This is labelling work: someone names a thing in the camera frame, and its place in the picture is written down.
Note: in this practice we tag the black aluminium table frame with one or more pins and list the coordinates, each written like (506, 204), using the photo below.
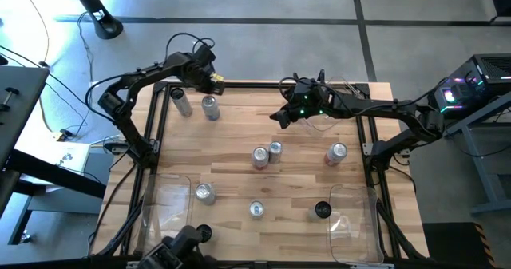
(255, 84)

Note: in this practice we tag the dark grey side desk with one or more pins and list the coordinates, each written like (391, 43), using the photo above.
(20, 101)

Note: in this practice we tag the grey metal rack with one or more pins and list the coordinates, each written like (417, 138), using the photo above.
(477, 161)

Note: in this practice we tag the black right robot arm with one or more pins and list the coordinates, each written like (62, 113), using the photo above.
(399, 109)

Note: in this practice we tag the black desk leg frame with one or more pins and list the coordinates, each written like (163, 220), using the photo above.
(60, 176)

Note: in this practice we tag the black floor stand base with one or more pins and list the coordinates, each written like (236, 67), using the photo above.
(101, 21)

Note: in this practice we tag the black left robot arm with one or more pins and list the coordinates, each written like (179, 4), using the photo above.
(131, 77)

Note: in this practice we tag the black clamp knob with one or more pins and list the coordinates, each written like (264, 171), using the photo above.
(10, 91)

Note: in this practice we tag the black table edge clip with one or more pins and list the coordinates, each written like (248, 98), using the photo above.
(321, 74)

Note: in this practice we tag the desk caster wheel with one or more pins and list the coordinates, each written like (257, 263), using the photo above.
(25, 237)

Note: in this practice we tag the white and blue soda can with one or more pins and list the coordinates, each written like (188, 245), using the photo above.
(205, 193)
(210, 107)

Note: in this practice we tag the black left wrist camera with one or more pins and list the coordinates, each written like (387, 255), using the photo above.
(204, 54)

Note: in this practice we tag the white cardboard box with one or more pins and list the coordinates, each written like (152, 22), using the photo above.
(74, 153)

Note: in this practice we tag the black desktop computer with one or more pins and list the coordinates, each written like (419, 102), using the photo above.
(479, 77)

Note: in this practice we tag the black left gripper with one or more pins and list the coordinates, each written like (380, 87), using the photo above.
(203, 77)

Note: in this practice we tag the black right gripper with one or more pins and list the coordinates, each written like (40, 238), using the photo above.
(309, 99)

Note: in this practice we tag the yellow black power plug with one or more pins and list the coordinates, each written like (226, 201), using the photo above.
(62, 134)

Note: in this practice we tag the silver metal bracket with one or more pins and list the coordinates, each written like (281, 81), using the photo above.
(371, 266)

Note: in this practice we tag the white and red soda can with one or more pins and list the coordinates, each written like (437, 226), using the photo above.
(336, 153)
(260, 157)

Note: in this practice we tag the black hazard-striped mat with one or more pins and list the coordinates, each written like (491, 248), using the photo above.
(451, 245)

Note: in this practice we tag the slim silver blue can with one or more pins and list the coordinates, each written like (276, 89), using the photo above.
(256, 209)
(275, 151)

